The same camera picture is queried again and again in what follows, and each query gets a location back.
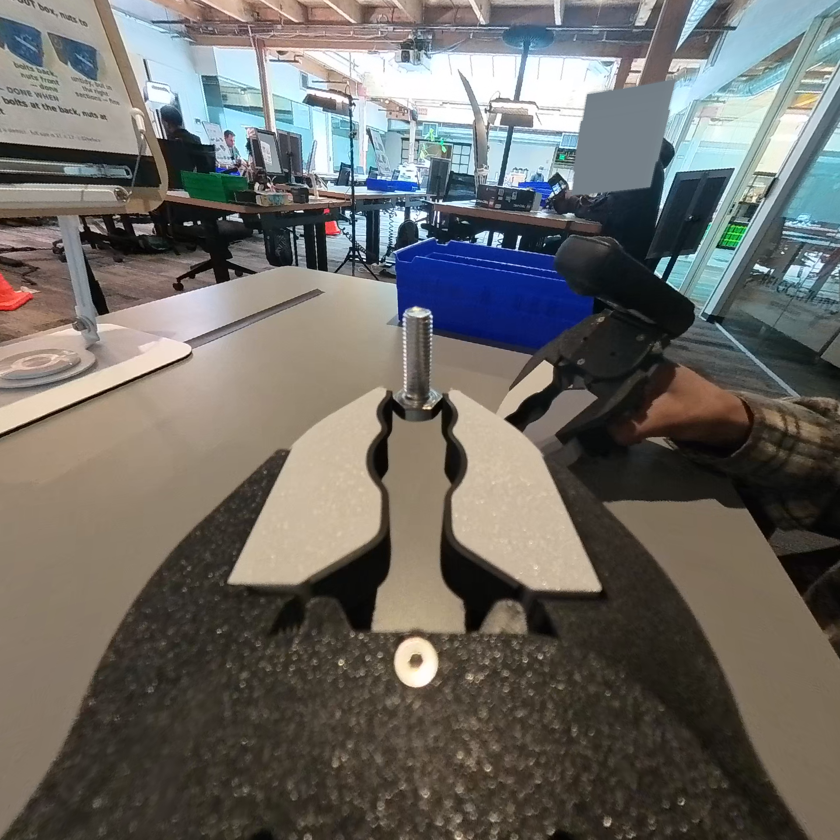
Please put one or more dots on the tall curved dark blade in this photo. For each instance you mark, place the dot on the tall curved dark blade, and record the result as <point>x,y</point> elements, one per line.
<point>479,131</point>

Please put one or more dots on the black round-top pole lamp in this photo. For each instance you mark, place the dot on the black round-top pole lamp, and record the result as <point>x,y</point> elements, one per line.
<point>528,37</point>

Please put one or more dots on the green lit screen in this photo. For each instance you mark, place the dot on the green lit screen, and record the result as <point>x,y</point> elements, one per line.
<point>732,236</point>

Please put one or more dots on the wooden desk with black legs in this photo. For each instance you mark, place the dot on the wooden desk with black legs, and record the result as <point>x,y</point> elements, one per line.
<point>262,207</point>

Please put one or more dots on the person's right forearm plaid sleeve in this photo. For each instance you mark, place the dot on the person's right forearm plaid sleeve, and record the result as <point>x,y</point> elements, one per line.
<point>787,459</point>

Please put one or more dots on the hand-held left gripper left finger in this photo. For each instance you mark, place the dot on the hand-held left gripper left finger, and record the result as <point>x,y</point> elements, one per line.
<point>308,512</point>

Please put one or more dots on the black tripod light stand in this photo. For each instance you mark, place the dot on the black tripod light stand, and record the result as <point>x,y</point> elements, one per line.
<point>325,100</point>

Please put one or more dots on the green plastic bins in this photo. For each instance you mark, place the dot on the green plastic bins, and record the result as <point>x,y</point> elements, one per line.
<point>210,187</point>

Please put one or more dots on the printed instruction sheet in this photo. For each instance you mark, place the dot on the printed instruction sheet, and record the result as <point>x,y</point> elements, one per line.
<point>52,79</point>

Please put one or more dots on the silver hex bolt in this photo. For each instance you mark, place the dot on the silver hex bolt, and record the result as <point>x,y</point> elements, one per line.
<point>417,354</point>

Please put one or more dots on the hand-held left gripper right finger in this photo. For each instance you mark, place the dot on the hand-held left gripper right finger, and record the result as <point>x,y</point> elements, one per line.
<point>525,512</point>

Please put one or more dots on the white document stand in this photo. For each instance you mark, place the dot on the white document stand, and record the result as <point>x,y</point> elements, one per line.
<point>144,354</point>

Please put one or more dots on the monitor showing white page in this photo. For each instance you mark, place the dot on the monitor showing white page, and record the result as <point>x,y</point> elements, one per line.
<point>269,154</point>

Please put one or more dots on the black backpack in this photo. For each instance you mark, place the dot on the black backpack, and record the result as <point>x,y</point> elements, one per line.
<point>407,236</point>

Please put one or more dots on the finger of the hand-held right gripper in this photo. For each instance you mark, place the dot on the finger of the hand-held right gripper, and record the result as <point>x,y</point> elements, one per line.
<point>554,426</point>
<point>535,384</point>

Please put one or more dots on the black cardboard box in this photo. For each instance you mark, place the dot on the black cardboard box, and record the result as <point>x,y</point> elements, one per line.
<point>505,197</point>

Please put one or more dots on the blue plastic bin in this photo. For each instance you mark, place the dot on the blue plastic bin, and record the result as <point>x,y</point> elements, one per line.
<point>392,184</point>

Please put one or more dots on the black computer monitor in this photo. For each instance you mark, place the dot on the black computer monitor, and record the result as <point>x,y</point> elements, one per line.
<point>293,154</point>

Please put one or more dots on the person's right hand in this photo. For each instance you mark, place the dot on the person's right hand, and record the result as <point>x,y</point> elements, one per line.
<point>702,413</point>

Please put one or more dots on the blue parts bin with divider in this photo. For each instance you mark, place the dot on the blue parts bin with divider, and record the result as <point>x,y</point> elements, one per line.
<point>459,302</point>

